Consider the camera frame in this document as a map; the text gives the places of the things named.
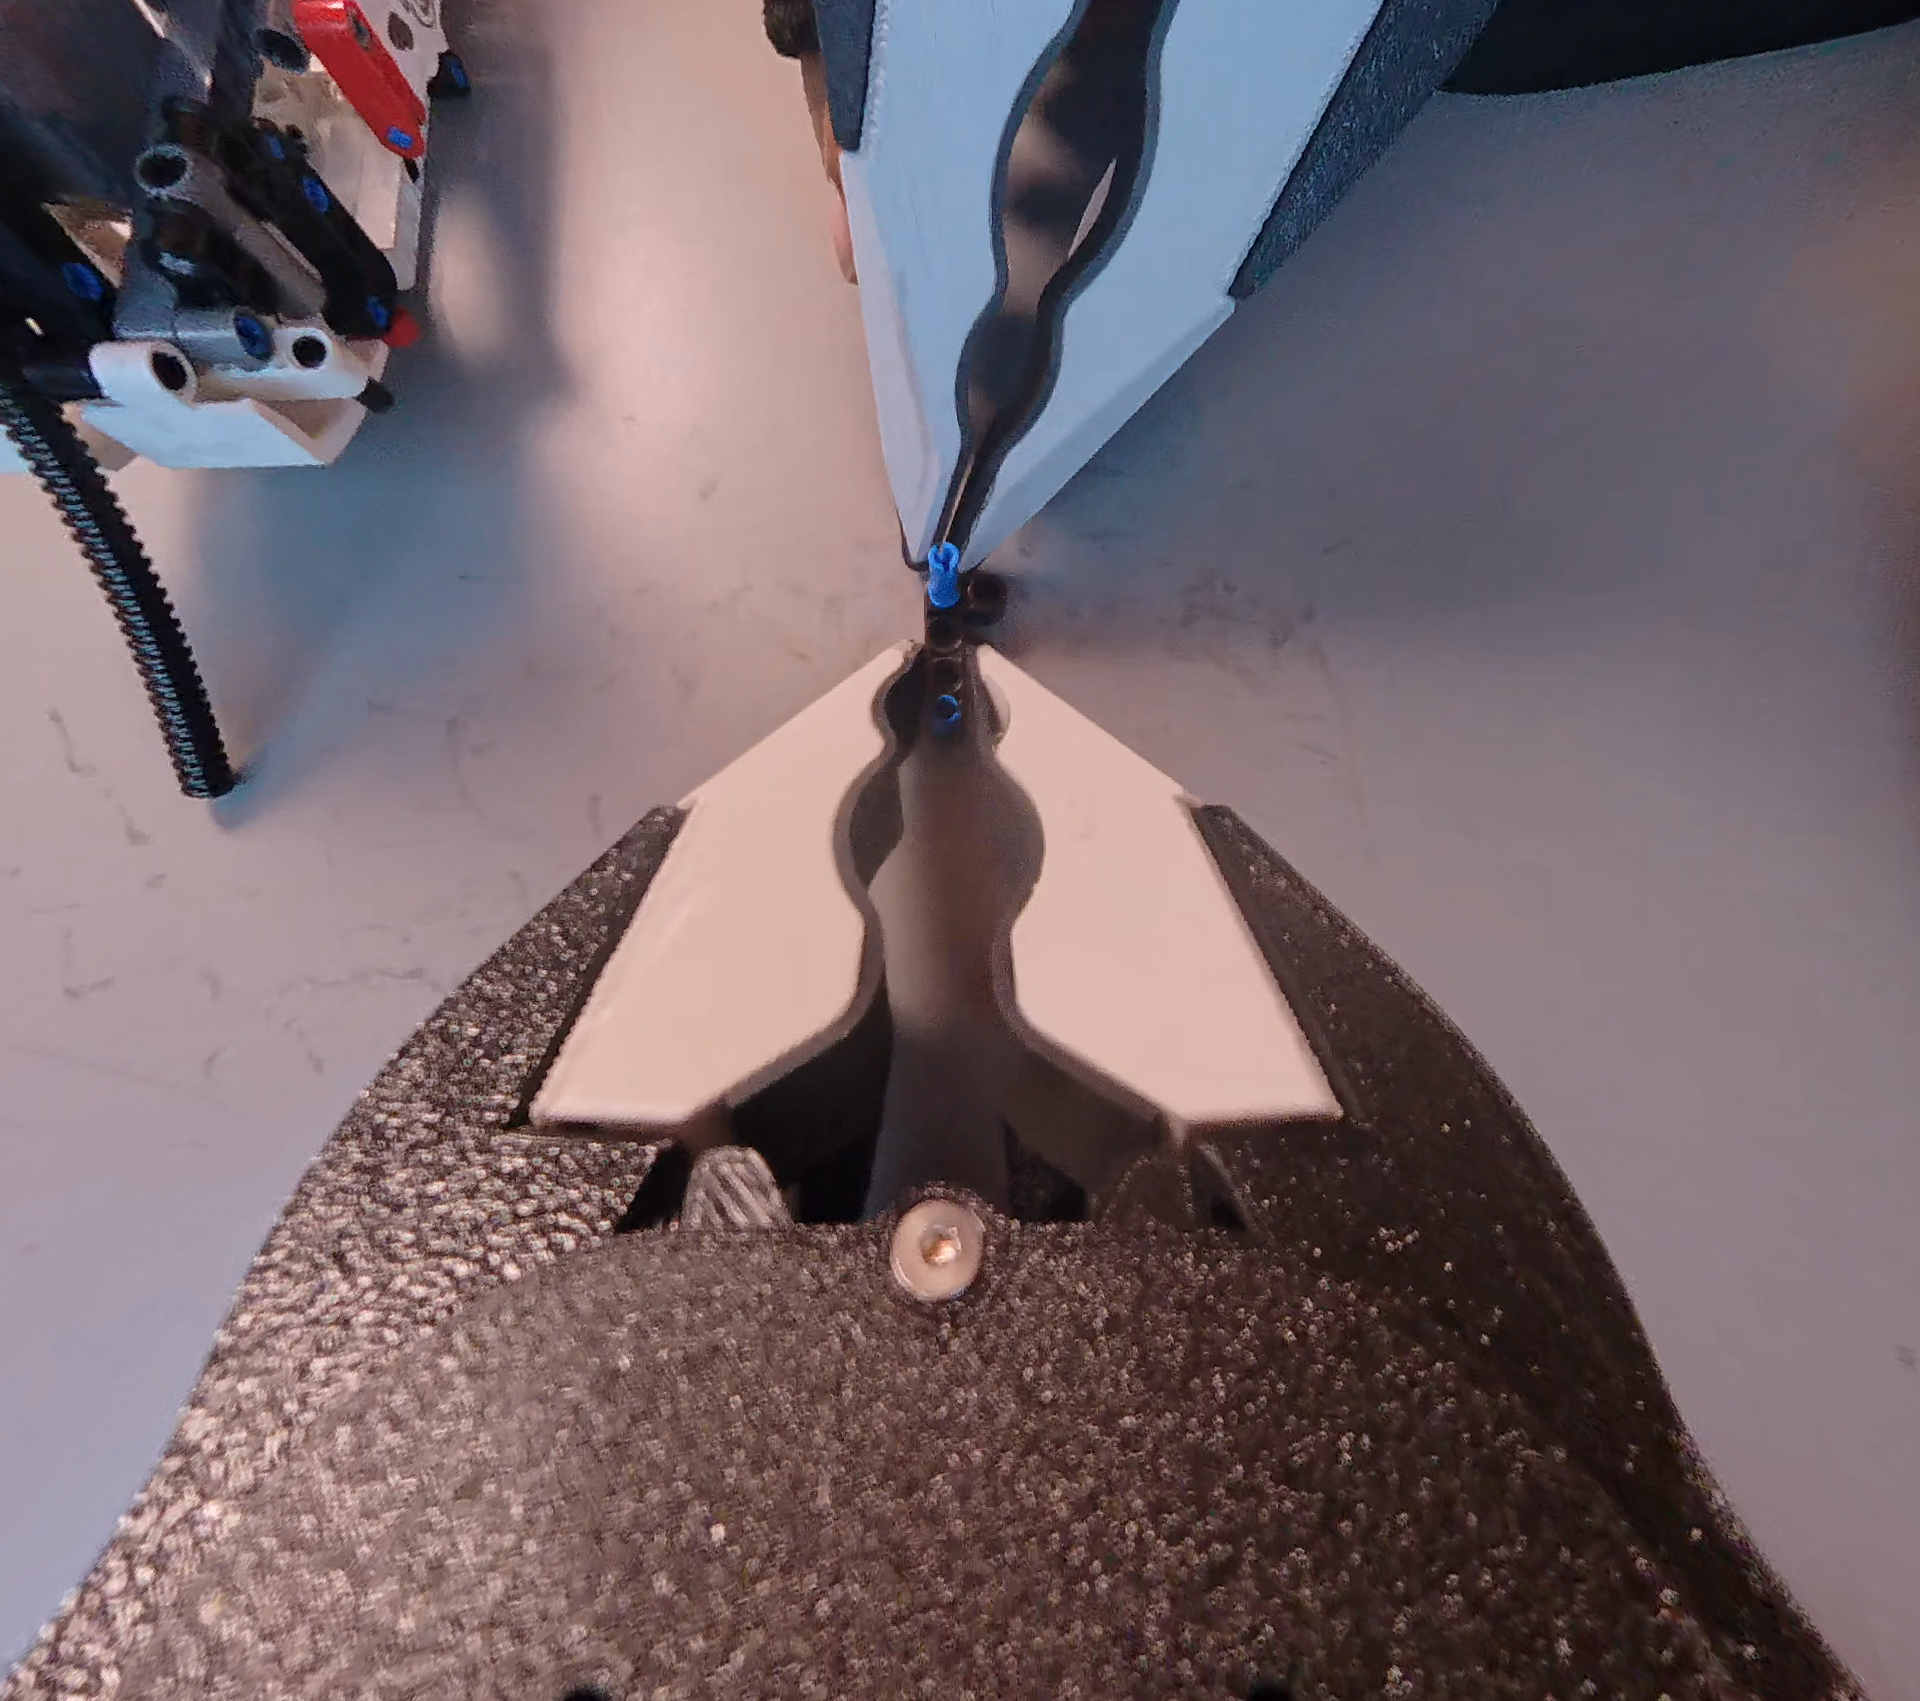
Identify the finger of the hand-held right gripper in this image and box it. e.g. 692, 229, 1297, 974
840, 0, 1117, 569
948, 0, 1412, 578

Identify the black building beam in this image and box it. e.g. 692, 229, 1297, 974
912, 604, 1001, 749

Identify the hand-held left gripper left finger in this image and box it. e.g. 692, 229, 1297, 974
534, 646, 922, 1137

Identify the grey desk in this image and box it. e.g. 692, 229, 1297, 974
0, 0, 1920, 1701

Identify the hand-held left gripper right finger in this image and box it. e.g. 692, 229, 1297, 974
973, 646, 1349, 1133

